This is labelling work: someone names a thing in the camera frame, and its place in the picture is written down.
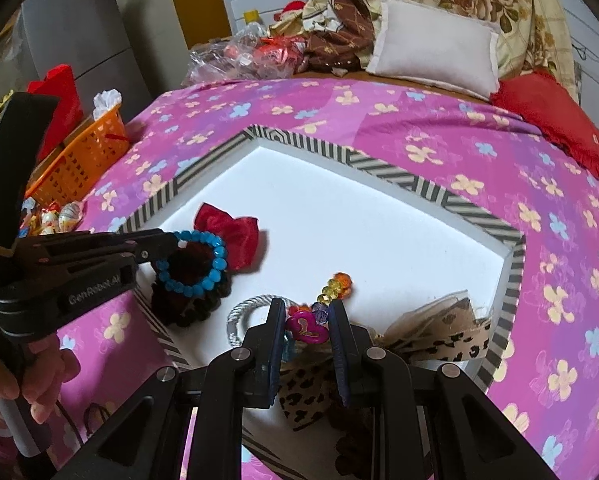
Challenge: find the red pillow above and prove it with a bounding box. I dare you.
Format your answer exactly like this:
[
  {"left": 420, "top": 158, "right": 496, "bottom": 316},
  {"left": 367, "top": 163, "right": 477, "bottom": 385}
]
[{"left": 489, "top": 70, "right": 599, "bottom": 181}]

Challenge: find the black bead bracelet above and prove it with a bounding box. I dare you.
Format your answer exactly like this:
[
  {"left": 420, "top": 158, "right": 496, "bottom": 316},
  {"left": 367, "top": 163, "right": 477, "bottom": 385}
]
[{"left": 152, "top": 247, "right": 233, "bottom": 328}]

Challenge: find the orange plastic basket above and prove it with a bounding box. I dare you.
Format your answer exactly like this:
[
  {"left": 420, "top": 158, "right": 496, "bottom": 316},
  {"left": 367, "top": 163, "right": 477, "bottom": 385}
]
[{"left": 24, "top": 105, "right": 130, "bottom": 208}]

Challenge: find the grey refrigerator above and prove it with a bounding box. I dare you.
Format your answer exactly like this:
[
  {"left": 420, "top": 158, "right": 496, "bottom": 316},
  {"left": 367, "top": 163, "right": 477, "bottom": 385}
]
[{"left": 0, "top": 0, "right": 153, "bottom": 126}]

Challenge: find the clear plastic bag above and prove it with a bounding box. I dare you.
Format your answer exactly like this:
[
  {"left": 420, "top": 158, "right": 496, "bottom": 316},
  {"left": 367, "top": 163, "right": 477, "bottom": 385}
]
[{"left": 182, "top": 30, "right": 310, "bottom": 86}]

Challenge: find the person's left hand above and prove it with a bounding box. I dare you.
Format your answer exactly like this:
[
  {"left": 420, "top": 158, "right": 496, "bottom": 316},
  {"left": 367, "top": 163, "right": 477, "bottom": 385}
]
[{"left": 0, "top": 334, "right": 78, "bottom": 428}]

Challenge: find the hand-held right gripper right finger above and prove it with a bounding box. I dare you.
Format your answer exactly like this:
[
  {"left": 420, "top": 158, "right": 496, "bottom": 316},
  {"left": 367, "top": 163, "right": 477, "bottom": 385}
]
[{"left": 328, "top": 300, "right": 555, "bottom": 480}]

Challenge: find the black cable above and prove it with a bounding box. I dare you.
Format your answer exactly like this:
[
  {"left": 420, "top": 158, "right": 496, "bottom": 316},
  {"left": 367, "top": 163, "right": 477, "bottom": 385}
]
[{"left": 54, "top": 397, "right": 88, "bottom": 448}]

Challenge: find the brown wooden door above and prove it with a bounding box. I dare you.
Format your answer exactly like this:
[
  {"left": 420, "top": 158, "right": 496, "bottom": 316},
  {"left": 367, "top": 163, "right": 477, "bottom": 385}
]
[{"left": 172, "top": 0, "right": 233, "bottom": 51}]

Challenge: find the red bow hair clip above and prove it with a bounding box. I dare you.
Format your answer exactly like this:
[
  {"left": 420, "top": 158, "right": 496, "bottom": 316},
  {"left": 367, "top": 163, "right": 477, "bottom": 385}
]
[{"left": 194, "top": 202, "right": 261, "bottom": 272}]

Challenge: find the silver rope bracelet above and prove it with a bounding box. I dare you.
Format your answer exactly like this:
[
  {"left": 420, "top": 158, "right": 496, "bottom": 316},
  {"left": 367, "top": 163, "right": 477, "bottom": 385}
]
[{"left": 226, "top": 294, "right": 280, "bottom": 348}]

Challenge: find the leopard print bow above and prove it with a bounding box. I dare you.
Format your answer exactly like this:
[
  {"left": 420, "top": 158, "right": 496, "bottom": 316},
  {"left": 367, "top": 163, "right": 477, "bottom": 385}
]
[{"left": 278, "top": 289, "right": 494, "bottom": 433}]

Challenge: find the blue bead bracelet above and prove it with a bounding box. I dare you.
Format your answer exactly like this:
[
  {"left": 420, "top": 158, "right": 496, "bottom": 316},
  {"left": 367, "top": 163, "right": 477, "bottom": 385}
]
[{"left": 154, "top": 230, "right": 229, "bottom": 295}]

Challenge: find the orange bead heart charm bracelet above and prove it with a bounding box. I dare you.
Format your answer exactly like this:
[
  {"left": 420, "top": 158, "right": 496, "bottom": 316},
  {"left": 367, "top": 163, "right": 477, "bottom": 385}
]
[{"left": 286, "top": 272, "right": 355, "bottom": 346}]

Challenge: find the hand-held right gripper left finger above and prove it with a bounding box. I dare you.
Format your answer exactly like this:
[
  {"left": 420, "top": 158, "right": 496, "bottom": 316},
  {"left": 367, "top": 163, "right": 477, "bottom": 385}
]
[{"left": 52, "top": 297, "right": 288, "bottom": 480}]

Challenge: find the foil wrapped chocolate egg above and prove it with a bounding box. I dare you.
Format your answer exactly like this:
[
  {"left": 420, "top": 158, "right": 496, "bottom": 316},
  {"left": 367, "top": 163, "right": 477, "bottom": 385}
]
[
  {"left": 60, "top": 201, "right": 84, "bottom": 231},
  {"left": 40, "top": 205, "right": 63, "bottom": 233}
]

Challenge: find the brown patterned blanket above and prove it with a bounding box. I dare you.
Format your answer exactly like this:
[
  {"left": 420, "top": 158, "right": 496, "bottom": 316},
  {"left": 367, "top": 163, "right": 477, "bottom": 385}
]
[{"left": 302, "top": 0, "right": 380, "bottom": 73}]

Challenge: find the brown scrunchie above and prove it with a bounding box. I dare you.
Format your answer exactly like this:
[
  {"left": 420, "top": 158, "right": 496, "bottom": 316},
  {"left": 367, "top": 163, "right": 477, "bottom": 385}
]
[{"left": 329, "top": 402, "right": 380, "bottom": 480}]

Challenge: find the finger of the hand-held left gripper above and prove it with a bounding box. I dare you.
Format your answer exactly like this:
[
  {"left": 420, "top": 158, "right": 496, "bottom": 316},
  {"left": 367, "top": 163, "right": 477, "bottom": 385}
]
[
  {"left": 30, "top": 251, "right": 153, "bottom": 286},
  {"left": 17, "top": 229, "right": 180, "bottom": 261}
]

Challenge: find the white plastic wrap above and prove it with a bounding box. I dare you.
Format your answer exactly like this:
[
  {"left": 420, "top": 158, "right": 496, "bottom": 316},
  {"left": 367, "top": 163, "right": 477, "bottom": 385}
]
[{"left": 93, "top": 89, "right": 123, "bottom": 121}]

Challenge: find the red plush toy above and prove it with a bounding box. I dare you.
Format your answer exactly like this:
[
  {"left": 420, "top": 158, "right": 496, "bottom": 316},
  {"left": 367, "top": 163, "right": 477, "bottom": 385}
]
[{"left": 272, "top": 1, "right": 305, "bottom": 26}]

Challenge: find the striped cardboard box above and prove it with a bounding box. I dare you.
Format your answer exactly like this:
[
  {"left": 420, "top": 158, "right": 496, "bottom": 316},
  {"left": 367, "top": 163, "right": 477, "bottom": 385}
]
[{"left": 114, "top": 122, "right": 527, "bottom": 480}]

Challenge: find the white pillow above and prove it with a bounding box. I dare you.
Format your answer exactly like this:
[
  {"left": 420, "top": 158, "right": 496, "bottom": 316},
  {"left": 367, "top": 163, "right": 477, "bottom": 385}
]
[{"left": 365, "top": 0, "right": 501, "bottom": 101}]

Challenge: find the red paper bag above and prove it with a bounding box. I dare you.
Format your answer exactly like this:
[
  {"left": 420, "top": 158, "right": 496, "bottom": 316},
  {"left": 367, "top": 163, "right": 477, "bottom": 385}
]
[{"left": 27, "top": 64, "right": 84, "bottom": 161}]

